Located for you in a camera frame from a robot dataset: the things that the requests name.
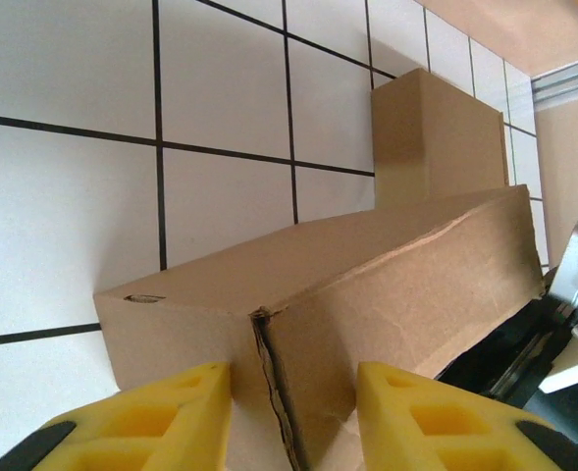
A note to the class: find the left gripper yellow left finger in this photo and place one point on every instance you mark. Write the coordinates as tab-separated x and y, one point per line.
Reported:
205	392

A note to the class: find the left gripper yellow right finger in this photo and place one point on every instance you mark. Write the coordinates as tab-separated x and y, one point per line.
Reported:
382	417

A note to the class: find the brown cardboard box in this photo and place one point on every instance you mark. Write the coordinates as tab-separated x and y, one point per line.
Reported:
455	142
367	294

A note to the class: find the right aluminium frame post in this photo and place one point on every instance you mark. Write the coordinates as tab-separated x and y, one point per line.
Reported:
568	78

